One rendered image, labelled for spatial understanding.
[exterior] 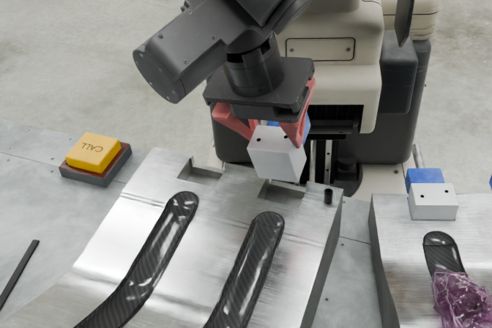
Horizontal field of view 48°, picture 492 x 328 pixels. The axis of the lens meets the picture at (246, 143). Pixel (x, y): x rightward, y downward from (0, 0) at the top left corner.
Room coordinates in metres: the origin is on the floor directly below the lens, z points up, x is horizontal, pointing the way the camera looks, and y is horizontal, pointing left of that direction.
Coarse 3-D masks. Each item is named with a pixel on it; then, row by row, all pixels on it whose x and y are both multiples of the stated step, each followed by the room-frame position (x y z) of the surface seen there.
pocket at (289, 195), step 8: (264, 184) 0.47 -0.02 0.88; (272, 184) 0.48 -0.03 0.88; (280, 184) 0.48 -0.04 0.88; (288, 184) 0.48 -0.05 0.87; (264, 192) 0.47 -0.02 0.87; (272, 192) 0.48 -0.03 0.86; (280, 192) 0.48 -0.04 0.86; (288, 192) 0.47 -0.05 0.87; (296, 192) 0.47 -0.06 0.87; (304, 192) 0.46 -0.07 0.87; (272, 200) 0.47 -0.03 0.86; (280, 200) 0.46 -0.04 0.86; (288, 200) 0.46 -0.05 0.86; (296, 200) 0.46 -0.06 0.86
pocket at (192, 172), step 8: (192, 160) 0.53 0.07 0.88; (184, 168) 0.51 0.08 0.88; (192, 168) 0.53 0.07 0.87; (200, 168) 0.52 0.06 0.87; (208, 168) 0.52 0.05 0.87; (216, 168) 0.52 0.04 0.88; (184, 176) 0.51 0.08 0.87; (192, 176) 0.52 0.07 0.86; (200, 176) 0.52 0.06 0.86; (208, 176) 0.52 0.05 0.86; (216, 176) 0.51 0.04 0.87; (208, 184) 0.50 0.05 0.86; (216, 184) 0.50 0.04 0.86
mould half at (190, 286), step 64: (128, 192) 0.47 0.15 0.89; (192, 192) 0.47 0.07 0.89; (256, 192) 0.46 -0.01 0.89; (320, 192) 0.45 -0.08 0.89; (128, 256) 0.38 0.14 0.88; (192, 256) 0.37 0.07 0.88; (320, 256) 0.36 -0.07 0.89; (64, 320) 0.29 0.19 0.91; (192, 320) 0.29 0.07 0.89; (256, 320) 0.29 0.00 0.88
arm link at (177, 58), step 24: (192, 0) 0.41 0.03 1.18; (216, 0) 0.41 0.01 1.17; (288, 0) 0.37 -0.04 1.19; (312, 0) 0.39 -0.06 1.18; (168, 24) 0.39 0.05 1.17; (192, 24) 0.39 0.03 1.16; (216, 24) 0.39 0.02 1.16; (240, 24) 0.40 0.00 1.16; (288, 24) 0.39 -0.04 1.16; (144, 48) 0.38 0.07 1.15; (168, 48) 0.37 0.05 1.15; (192, 48) 0.37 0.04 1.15; (216, 48) 0.39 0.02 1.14; (144, 72) 0.40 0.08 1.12; (168, 72) 0.36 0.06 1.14; (192, 72) 0.38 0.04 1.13; (168, 96) 0.38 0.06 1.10
